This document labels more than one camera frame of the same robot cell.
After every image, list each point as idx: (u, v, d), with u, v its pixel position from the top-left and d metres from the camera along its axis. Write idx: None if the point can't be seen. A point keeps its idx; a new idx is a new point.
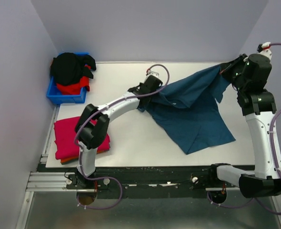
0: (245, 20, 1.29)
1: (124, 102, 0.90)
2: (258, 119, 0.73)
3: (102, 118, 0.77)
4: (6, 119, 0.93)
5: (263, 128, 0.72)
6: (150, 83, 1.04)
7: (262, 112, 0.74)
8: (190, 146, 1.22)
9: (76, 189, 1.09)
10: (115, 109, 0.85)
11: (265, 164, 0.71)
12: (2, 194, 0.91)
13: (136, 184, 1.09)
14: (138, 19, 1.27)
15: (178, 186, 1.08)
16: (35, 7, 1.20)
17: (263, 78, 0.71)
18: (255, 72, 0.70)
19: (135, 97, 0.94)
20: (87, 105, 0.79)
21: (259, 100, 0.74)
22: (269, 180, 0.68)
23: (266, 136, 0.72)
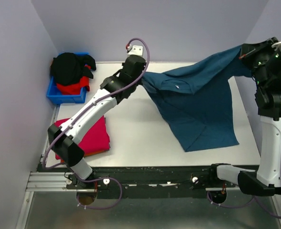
0: (245, 20, 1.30)
1: (94, 108, 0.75)
2: (275, 126, 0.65)
3: (67, 140, 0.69)
4: (6, 118, 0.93)
5: (278, 135, 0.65)
6: (130, 68, 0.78)
7: None
8: (190, 145, 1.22)
9: (76, 189, 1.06)
10: (83, 123, 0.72)
11: (271, 172, 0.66)
12: (1, 194, 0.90)
13: (136, 184, 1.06)
14: (138, 19, 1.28)
15: (178, 186, 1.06)
16: (35, 6, 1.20)
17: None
18: None
19: (108, 96, 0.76)
20: (48, 129, 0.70)
21: None
22: (271, 188, 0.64)
23: (280, 144, 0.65)
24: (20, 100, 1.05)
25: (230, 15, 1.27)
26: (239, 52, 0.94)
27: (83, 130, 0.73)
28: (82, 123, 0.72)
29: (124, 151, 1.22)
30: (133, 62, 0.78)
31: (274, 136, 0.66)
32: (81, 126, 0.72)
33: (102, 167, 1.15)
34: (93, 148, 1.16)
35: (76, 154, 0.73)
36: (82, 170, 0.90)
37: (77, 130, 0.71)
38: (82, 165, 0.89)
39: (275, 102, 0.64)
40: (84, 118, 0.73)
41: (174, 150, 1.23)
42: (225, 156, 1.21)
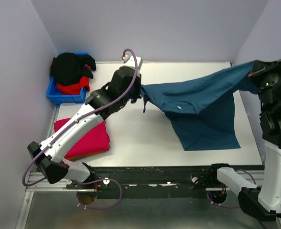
0: (245, 20, 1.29)
1: (75, 126, 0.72)
2: (279, 154, 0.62)
3: (45, 161, 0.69)
4: (6, 118, 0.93)
5: None
6: (119, 82, 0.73)
7: None
8: (191, 143, 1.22)
9: (76, 189, 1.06)
10: (62, 142, 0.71)
11: (273, 198, 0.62)
12: (1, 194, 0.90)
13: (136, 184, 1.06)
14: (138, 19, 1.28)
15: (178, 186, 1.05)
16: (35, 6, 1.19)
17: None
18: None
19: (91, 113, 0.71)
20: (28, 148, 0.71)
21: None
22: (273, 215, 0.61)
23: None
24: (20, 100, 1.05)
25: (230, 15, 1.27)
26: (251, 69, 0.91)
27: (65, 147, 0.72)
28: (62, 142, 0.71)
29: (124, 151, 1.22)
30: (121, 75, 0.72)
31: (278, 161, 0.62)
32: (61, 145, 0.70)
33: (102, 167, 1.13)
34: (93, 148, 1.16)
35: (56, 175, 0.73)
36: (76, 176, 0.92)
37: (56, 148, 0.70)
38: (75, 172, 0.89)
39: None
40: (65, 138, 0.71)
41: (174, 150, 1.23)
42: (225, 156, 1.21)
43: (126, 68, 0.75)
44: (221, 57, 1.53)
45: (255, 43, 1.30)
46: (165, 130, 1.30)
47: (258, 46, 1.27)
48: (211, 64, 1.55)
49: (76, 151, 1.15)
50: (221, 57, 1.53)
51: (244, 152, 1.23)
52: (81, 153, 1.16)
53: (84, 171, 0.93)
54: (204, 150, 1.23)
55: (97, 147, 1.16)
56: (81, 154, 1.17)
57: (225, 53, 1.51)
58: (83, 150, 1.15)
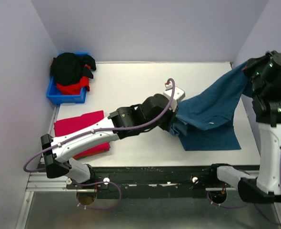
0: (245, 20, 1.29)
1: (90, 136, 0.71)
2: (272, 133, 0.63)
3: (50, 158, 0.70)
4: (6, 118, 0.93)
5: (276, 141, 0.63)
6: (148, 109, 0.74)
7: (278, 126, 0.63)
8: (190, 144, 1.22)
9: (76, 189, 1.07)
10: (71, 146, 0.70)
11: (270, 180, 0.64)
12: (1, 194, 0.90)
13: (136, 184, 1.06)
14: (138, 19, 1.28)
15: (178, 186, 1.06)
16: (35, 6, 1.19)
17: None
18: (280, 76, 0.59)
19: (109, 130, 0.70)
20: (40, 139, 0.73)
21: (279, 110, 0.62)
22: (271, 196, 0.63)
23: (278, 152, 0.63)
24: (20, 101, 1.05)
25: (230, 15, 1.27)
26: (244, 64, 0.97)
27: (72, 151, 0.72)
28: (71, 146, 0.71)
29: (124, 151, 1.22)
30: (153, 103, 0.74)
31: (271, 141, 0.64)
32: (69, 148, 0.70)
33: (102, 167, 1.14)
34: (93, 148, 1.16)
35: (56, 173, 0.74)
36: (76, 176, 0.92)
37: (63, 150, 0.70)
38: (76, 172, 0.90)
39: (272, 108, 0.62)
40: (75, 142, 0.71)
41: (174, 150, 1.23)
42: (225, 156, 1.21)
43: (161, 98, 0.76)
44: (221, 57, 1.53)
45: (255, 43, 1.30)
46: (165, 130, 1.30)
47: (258, 46, 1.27)
48: (211, 64, 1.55)
49: None
50: (221, 57, 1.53)
51: (244, 152, 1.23)
52: (80, 153, 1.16)
53: (84, 171, 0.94)
54: (205, 150, 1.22)
55: (96, 147, 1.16)
56: (81, 154, 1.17)
57: (225, 54, 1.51)
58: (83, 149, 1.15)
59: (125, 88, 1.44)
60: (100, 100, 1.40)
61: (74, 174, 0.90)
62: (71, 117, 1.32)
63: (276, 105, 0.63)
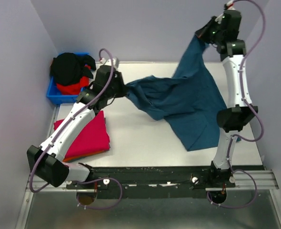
0: (244, 21, 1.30)
1: (73, 123, 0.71)
2: (230, 61, 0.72)
3: (51, 159, 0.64)
4: (6, 119, 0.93)
5: (235, 67, 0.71)
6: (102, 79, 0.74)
7: (235, 55, 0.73)
8: (194, 142, 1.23)
9: (76, 189, 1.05)
10: (64, 140, 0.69)
11: (235, 97, 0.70)
12: (1, 194, 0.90)
13: (136, 184, 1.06)
14: (137, 20, 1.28)
15: (178, 186, 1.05)
16: (35, 7, 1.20)
17: (235, 27, 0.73)
18: (230, 21, 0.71)
19: (85, 108, 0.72)
20: (27, 150, 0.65)
21: (233, 45, 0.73)
22: (238, 109, 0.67)
23: (237, 75, 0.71)
24: (20, 101, 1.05)
25: None
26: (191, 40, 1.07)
27: (65, 146, 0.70)
28: (63, 140, 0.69)
29: (124, 151, 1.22)
30: (104, 72, 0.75)
31: (230, 67, 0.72)
32: (63, 142, 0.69)
33: (103, 167, 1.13)
34: (93, 148, 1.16)
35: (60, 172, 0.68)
36: (77, 176, 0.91)
37: (58, 148, 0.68)
38: (77, 172, 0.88)
39: (227, 46, 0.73)
40: (65, 134, 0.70)
41: (174, 150, 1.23)
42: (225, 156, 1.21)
43: (106, 65, 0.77)
44: None
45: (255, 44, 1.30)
46: (165, 130, 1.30)
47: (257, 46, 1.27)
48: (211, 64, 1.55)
49: (80, 150, 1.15)
50: None
51: (244, 152, 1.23)
52: (84, 152, 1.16)
53: (82, 170, 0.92)
54: (204, 150, 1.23)
55: (96, 146, 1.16)
56: (81, 154, 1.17)
57: None
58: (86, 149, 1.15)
59: None
60: None
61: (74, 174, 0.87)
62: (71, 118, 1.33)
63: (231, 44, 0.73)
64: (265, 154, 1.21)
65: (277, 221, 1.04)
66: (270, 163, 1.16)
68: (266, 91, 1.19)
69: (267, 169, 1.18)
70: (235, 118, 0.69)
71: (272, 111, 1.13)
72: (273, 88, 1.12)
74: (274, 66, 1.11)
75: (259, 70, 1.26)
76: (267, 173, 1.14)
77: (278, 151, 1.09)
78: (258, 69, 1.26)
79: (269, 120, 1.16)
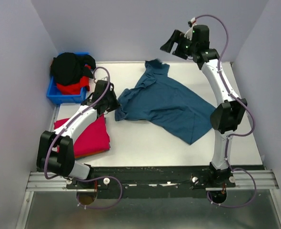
0: (244, 21, 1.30)
1: (82, 117, 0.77)
2: (208, 65, 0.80)
3: (64, 140, 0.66)
4: (6, 118, 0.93)
5: (214, 70, 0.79)
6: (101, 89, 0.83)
7: (211, 61, 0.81)
8: (192, 135, 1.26)
9: (76, 189, 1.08)
10: (75, 127, 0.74)
11: (221, 94, 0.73)
12: (1, 194, 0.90)
13: (136, 184, 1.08)
14: (137, 20, 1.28)
15: (178, 186, 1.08)
16: (35, 6, 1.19)
17: (206, 38, 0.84)
18: (199, 34, 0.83)
19: (91, 107, 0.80)
20: (42, 134, 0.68)
21: (206, 53, 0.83)
22: (227, 104, 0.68)
23: (217, 75, 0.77)
24: (20, 101, 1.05)
25: (230, 15, 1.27)
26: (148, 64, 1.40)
27: (74, 134, 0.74)
28: (74, 128, 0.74)
29: (123, 151, 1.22)
30: (102, 83, 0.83)
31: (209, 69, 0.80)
32: (75, 129, 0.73)
33: (103, 167, 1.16)
34: (93, 148, 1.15)
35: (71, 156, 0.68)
36: (80, 173, 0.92)
37: (71, 132, 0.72)
38: (79, 169, 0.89)
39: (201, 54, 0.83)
40: (75, 124, 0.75)
41: (174, 150, 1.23)
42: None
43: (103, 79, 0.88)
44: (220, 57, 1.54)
45: (255, 44, 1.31)
46: (165, 130, 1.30)
47: (257, 46, 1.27)
48: None
49: (88, 149, 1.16)
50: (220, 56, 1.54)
51: (244, 152, 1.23)
52: (93, 150, 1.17)
53: (83, 167, 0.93)
54: (204, 150, 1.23)
55: (96, 146, 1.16)
56: (81, 154, 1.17)
57: (224, 54, 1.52)
58: (95, 148, 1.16)
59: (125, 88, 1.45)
60: None
61: (77, 171, 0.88)
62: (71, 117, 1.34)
63: (205, 52, 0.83)
64: (265, 154, 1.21)
65: (278, 221, 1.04)
66: (270, 163, 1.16)
68: (266, 91, 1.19)
69: (267, 169, 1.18)
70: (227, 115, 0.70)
71: (273, 111, 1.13)
72: (273, 88, 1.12)
74: (274, 67, 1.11)
75: (259, 70, 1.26)
76: (267, 173, 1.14)
77: (278, 151, 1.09)
78: (258, 69, 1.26)
79: (269, 120, 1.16)
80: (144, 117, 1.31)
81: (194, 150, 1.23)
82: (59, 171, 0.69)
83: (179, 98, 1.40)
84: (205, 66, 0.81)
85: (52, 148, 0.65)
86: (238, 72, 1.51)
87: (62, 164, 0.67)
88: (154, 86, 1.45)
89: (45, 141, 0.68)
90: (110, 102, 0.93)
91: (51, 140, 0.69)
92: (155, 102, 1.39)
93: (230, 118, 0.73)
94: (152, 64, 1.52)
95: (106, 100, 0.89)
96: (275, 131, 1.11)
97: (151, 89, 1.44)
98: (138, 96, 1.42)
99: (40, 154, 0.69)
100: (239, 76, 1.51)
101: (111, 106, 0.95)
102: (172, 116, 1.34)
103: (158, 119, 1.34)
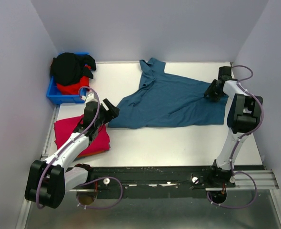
0: (245, 21, 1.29)
1: (73, 145, 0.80)
2: (227, 81, 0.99)
3: (55, 170, 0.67)
4: (6, 120, 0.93)
5: (232, 83, 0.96)
6: (91, 115, 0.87)
7: (229, 80, 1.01)
8: (218, 117, 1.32)
9: (76, 189, 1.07)
10: (66, 156, 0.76)
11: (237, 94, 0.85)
12: (1, 195, 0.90)
13: (136, 184, 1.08)
14: (137, 20, 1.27)
15: (178, 186, 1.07)
16: (35, 6, 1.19)
17: (228, 72, 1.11)
18: (223, 68, 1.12)
19: (82, 134, 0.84)
20: (32, 164, 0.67)
21: (227, 78, 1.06)
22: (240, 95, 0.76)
23: (235, 86, 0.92)
24: (20, 101, 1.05)
25: (231, 15, 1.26)
26: (145, 71, 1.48)
27: (65, 163, 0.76)
28: (65, 156, 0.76)
29: (123, 151, 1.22)
30: (91, 109, 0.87)
31: (229, 84, 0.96)
32: (65, 158, 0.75)
33: (102, 167, 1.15)
34: (93, 148, 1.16)
35: (59, 187, 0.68)
36: (79, 178, 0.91)
37: (63, 161, 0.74)
38: (75, 179, 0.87)
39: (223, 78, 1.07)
40: (66, 153, 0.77)
41: (174, 150, 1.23)
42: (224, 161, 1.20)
43: (90, 103, 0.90)
44: (220, 57, 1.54)
45: (255, 44, 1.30)
46: (184, 126, 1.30)
47: (258, 47, 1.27)
48: (210, 65, 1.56)
49: (89, 149, 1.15)
50: (220, 57, 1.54)
51: (244, 152, 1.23)
52: (93, 151, 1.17)
53: (82, 173, 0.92)
54: (205, 150, 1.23)
55: (96, 147, 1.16)
56: (81, 154, 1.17)
57: (224, 54, 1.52)
58: (95, 148, 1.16)
59: (125, 87, 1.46)
60: (103, 96, 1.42)
61: (73, 182, 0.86)
62: (71, 117, 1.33)
63: (227, 78, 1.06)
64: (265, 154, 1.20)
65: (278, 221, 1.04)
66: (270, 164, 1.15)
68: (265, 92, 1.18)
69: (267, 169, 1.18)
70: (242, 107, 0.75)
71: (272, 112, 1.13)
72: (272, 90, 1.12)
74: (274, 67, 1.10)
75: (259, 70, 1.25)
76: (267, 173, 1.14)
77: (278, 152, 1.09)
78: (258, 70, 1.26)
79: (270, 121, 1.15)
80: (162, 119, 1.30)
81: (194, 149, 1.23)
82: (48, 202, 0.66)
83: (185, 92, 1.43)
84: (227, 83, 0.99)
85: (42, 179, 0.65)
86: (239, 72, 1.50)
87: (51, 194, 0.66)
88: (155, 85, 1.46)
89: (35, 171, 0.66)
90: (101, 119, 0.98)
91: (42, 170, 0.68)
92: (162, 100, 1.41)
93: (245, 115, 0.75)
94: (147, 63, 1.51)
95: (98, 122, 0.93)
96: (275, 133, 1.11)
97: (154, 88, 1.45)
98: (143, 100, 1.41)
99: (29, 185, 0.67)
100: (239, 76, 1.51)
101: (103, 120, 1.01)
102: (187, 108, 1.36)
103: (175, 114, 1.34)
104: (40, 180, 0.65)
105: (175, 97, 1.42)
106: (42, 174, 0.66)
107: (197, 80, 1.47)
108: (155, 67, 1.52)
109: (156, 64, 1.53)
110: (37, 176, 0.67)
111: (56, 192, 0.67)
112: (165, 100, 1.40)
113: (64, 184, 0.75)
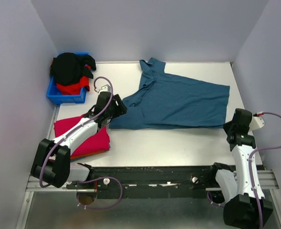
0: (245, 21, 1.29)
1: (82, 129, 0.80)
2: (239, 148, 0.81)
3: (61, 150, 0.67)
4: (6, 119, 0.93)
5: (244, 156, 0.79)
6: (103, 102, 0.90)
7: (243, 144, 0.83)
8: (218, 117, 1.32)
9: (76, 189, 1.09)
10: (74, 138, 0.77)
11: (244, 184, 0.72)
12: (1, 195, 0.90)
13: (136, 184, 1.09)
14: (137, 19, 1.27)
15: (178, 186, 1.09)
16: (35, 6, 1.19)
17: (245, 123, 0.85)
18: (240, 117, 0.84)
19: (92, 119, 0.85)
20: (40, 141, 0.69)
21: (242, 138, 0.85)
22: (245, 198, 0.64)
23: (246, 163, 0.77)
24: (20, 101, 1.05)
25: (231, 15, 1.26)
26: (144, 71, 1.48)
27: (73, 145, 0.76)
28: (74, 138, 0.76)
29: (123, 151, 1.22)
30: (104, 97, 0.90)
31: (239, 154, 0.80)
32: (73, 140, 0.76)
33: (102, 167, 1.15)
34: (93, 148, 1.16)
35: (65, 170, 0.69)
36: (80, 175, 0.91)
37: (70, 142, 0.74)
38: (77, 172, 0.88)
39: (236, 139, 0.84)
40: (75, 135, 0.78)
41: (174, 150, 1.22)
42: (224, 161, 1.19)
43: (105, 93, 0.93)
44: (220, 57, 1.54)
45: (255, 44, 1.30)
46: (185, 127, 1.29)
47: (257, 46, 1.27)
48: (209, 64, 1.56)
49: (89, 150, 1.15)
50: (220, 57, 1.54)
51: None
52: (93, 151, 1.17)
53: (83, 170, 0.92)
54: (205, 150, 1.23)
55: (96, 147, 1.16)
56: (81, 154, 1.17)
57: (224, 54, 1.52)
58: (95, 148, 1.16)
59: (125, 87, 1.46)
60: None
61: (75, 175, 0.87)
62: (71, 117, 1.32)
63: (240, 138, 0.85)
64: (265, 154, 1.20)
65: (278, 221, 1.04)
66: (271, 163, 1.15)
68: (265, 91, 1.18)
69: (267, 169, 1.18)
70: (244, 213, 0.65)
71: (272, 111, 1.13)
72: (272, 90, 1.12)
74: (274, 67, 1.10)
75: (258, 70, 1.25)
76: (267, 173, 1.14)
77: (278, 151, 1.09)
78: (258, 70, 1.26)
79: (270, 120, 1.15)
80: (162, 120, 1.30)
81: (194, 150, 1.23)
82: (53, 181, 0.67)
83: (186, 92, 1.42)
84: (236, 148, 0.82)
85: (48, 157, 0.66)
86: (239, 72, 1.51)
87: (56, 174, 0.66)
88: (155, 85, 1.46)
89: (43, 149, 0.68)
90: (110, 112, 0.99)
91: (49, 149, 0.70)
92: (162, 100, 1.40)
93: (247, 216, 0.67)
94: (147, 63, 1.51)
95: (107, 113, 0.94)
96: (275, 133, 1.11)
97: (154, 88, 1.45)
98: (143, 100, 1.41)
99: (36, 162, 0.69)
100: (239, 76, 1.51)
101: (112, 115, 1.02)
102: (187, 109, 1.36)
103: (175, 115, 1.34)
104: (46, 158, 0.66)
105: (175, 97, 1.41)
106: (49, 152, 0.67)
107: (197, 80, 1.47)
108: (155, 67, 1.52)
109: (155, 64, 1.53)
110: (45, 154, 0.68)
111: (61, 172, 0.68)
112: (165, 100, 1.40)
113: (70, 167, 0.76)
